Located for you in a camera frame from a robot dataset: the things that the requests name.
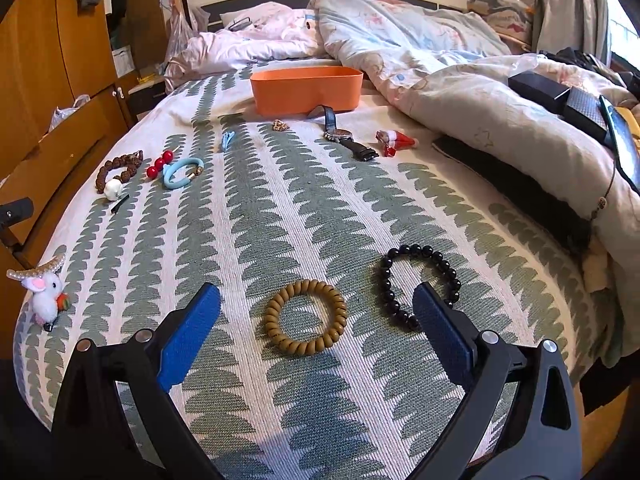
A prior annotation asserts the printed pillow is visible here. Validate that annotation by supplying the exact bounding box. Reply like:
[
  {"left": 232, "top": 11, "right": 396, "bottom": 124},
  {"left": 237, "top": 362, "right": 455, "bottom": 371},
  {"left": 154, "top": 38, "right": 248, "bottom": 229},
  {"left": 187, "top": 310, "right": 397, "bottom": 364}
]
[{"left": 466, "top": 0, "right": 536, "bottom": 41}]

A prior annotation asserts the brown spiral hair tie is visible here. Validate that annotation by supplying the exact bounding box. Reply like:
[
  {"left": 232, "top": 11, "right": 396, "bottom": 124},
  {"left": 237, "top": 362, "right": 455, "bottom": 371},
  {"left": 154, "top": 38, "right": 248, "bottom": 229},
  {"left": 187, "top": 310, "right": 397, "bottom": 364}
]
[{"left": 264, "top": 280, "right": 347, "bottom": 357}]

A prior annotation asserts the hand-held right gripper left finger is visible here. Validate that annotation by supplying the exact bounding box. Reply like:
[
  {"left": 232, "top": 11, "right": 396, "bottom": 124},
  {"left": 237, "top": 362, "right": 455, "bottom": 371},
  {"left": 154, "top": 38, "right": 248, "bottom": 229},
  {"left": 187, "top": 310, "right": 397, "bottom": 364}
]
[{"left": 52, "top": 282, "right": 223, "bottom": 480}]

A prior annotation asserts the wooden drawer cabinet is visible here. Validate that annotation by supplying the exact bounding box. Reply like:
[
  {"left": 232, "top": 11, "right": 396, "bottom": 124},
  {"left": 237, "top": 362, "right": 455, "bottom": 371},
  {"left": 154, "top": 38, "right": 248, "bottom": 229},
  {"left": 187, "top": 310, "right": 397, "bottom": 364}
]
[{"left": 0, "top": 82, "right": 133, "bottom": 281}]

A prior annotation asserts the black woven-texture box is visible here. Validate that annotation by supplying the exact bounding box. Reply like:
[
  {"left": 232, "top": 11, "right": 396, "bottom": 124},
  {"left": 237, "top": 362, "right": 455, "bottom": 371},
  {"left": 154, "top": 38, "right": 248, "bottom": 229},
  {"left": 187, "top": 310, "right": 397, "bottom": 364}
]
[{"left": 564, "top": 87, "right": 613, "bottom": 143}]

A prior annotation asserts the plain black box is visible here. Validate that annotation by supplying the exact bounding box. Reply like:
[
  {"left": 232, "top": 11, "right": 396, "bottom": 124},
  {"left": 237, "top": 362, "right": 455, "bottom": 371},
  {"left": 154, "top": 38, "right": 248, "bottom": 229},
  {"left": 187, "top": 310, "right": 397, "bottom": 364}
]
[{"left": 507, "top": 71, "right": 572, "bottom": 115}]

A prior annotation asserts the cream quilt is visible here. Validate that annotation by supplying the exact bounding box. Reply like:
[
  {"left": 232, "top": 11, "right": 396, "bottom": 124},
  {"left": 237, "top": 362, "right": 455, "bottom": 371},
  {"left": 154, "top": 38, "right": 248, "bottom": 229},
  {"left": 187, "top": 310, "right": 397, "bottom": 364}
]
[{"left": 372, "top": 52, "right": 640, "bottom": 371}]

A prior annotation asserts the clear pearl hair claw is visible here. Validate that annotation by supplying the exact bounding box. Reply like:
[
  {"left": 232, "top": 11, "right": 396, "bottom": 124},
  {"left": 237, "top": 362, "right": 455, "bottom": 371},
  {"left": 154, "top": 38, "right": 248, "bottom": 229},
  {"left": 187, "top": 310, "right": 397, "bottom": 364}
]
[{"left": 6, "top": 252, "right": 67, "bottom": 281}]

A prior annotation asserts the orange storage box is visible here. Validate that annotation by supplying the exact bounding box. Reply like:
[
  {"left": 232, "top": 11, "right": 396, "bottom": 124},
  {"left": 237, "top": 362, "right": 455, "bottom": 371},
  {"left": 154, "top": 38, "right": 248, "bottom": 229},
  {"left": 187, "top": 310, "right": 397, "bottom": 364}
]
[{"left": 249, "top": 65, "right": 364, "bottom": 116}]

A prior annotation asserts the hanging clear plastic bag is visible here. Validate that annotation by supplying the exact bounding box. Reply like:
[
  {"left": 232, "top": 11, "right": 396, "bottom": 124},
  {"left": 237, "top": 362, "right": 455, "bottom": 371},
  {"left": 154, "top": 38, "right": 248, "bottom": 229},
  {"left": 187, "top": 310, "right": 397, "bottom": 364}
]
[{"left": 165, "top": 7, "right": 210, "bottom": 63}]

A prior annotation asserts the red ball hair clip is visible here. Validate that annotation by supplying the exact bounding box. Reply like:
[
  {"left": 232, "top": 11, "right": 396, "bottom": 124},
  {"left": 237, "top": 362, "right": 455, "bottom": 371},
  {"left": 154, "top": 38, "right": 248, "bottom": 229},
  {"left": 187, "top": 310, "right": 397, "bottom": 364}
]
[{"left": 146, "top": 149, "right": 176, "bottom": 180}]

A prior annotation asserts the white plush bunny hair clip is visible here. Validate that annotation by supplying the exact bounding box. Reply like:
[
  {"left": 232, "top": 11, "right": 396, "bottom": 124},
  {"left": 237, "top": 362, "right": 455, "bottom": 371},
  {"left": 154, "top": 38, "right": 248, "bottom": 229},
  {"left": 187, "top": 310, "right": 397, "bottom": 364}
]
[{"left": 20, "top": 272, "right": 68, "bottom": 332}]

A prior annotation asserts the grey curtain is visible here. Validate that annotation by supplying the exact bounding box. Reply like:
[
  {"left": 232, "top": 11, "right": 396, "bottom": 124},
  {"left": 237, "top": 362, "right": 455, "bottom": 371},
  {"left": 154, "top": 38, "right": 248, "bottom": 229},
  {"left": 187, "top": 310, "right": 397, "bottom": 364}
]
[{"left": 532, "top": 0, "right": 611, "bottom": 53}]

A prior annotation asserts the light blue bangle bracelet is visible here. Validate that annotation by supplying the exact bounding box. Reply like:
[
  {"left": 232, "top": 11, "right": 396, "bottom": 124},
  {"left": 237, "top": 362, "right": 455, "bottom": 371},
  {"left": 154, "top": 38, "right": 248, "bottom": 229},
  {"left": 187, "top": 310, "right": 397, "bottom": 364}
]
[{"left": 161, "top": 157, "right": 204, "bottom": 190}]

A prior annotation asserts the black strap wristwatch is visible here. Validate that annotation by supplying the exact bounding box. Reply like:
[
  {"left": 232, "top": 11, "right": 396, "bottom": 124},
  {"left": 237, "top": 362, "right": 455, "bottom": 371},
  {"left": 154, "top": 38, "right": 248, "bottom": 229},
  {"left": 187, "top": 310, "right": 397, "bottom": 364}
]
[{"left": 307, "top": 105, "right": 379, "bottom": 162}]

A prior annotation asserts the red santa hair clip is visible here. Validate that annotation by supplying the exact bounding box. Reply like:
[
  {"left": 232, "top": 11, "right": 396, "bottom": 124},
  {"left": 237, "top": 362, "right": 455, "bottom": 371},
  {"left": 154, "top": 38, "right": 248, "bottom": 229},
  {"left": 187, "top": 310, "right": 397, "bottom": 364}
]
[{"left": 375, "top": 129, "right": 417, "bottom": 157}]

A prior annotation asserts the brown seed bead bracelet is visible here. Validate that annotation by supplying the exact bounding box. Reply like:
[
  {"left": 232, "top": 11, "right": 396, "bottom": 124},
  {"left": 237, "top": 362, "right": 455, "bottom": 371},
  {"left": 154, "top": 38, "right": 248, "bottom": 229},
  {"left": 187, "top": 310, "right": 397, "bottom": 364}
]
[{"left": 95, "top": 150, "right": 145, "bottom": 192}]

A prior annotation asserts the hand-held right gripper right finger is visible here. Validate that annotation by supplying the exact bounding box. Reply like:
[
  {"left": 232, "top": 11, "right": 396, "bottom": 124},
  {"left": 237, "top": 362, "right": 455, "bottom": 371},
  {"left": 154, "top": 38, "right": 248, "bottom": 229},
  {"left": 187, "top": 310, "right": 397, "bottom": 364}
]
[{"left": 407, "top": 282, "right": 583, "bottom": 480}]

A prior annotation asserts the leaf-patterned bedspread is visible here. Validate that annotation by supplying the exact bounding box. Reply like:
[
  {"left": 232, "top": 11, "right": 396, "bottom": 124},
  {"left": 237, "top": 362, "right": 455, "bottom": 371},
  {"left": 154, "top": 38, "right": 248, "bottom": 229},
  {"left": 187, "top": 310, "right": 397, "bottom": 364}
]
[{"left": 12, "top": 67, "right": 601, "bottom": 480}]

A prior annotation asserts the thin cord bead necklace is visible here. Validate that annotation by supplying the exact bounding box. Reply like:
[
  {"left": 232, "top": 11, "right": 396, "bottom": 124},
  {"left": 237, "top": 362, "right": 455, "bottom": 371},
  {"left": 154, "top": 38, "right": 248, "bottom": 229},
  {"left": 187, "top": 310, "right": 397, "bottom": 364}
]
[{"left": 585, "top": 157, "right": 623, "bottom": 221}]

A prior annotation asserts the dark-fronted nightstand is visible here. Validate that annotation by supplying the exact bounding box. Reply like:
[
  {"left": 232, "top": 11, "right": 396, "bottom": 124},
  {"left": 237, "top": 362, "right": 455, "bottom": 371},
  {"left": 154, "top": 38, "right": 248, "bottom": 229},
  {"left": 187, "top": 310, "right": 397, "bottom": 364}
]
[{"left": 127, "top": 77, "right": 168, "bottom": 121}]

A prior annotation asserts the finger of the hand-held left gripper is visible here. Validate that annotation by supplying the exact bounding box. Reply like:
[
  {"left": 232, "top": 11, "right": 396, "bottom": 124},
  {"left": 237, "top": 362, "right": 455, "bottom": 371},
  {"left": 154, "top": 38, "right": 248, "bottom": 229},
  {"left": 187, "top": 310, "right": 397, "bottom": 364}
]
[{"left": 0, "top": 198, "right": 35, "bottom": 225}]

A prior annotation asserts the black bead bracelet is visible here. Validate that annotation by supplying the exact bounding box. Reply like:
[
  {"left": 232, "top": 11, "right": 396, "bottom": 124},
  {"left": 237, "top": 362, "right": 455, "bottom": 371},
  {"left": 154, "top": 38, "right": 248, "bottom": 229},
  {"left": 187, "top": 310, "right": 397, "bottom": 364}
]
[{"left": 376, "top": 244, "right": 463, "bottom": 332}]

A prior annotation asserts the light floral quilt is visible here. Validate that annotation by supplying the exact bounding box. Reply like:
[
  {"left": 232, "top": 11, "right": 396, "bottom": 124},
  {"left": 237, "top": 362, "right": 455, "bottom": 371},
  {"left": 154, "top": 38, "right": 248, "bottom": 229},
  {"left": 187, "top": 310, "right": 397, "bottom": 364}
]
[{"left": 306, "top": 0, "right": 526, "bottom": 111}]

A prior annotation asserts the dark clothing pile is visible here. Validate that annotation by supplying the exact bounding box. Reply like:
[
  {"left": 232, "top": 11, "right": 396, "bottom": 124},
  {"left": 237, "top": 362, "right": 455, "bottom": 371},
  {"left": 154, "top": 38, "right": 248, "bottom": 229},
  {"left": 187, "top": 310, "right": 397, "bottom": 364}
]
[{"left": 540, "top": 46, "right": 631, "bottom": 83}]

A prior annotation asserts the wooden wardrobe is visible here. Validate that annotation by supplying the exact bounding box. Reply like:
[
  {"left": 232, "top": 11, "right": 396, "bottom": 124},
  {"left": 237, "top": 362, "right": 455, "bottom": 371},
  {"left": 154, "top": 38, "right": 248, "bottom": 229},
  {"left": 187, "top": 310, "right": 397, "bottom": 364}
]
[{"left": 0, "top": 0, "right": 171, "bottom": 171}]

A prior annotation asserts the crumpled clear plastic bag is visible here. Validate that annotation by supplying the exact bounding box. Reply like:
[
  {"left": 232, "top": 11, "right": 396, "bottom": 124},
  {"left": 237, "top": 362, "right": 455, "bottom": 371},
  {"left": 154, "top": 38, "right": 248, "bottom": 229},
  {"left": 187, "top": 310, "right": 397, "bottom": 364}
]
[{"left": 47, "top": 94, "right": 92, "bottom": 133}]

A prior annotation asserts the white paper box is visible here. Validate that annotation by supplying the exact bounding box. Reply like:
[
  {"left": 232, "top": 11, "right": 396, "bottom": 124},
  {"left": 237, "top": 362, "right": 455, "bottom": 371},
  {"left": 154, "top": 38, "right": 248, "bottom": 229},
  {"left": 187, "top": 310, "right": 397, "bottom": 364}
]
[{"left": 111, "top": 45, "right": 135, "bottom": 78}]

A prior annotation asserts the pink quilt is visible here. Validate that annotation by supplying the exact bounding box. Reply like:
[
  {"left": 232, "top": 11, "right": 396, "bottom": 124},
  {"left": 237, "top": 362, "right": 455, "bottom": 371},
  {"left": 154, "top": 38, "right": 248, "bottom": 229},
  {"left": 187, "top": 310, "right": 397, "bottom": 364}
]
[{"left": 164, "top": 1, "right": 333, "bottom": 93}]

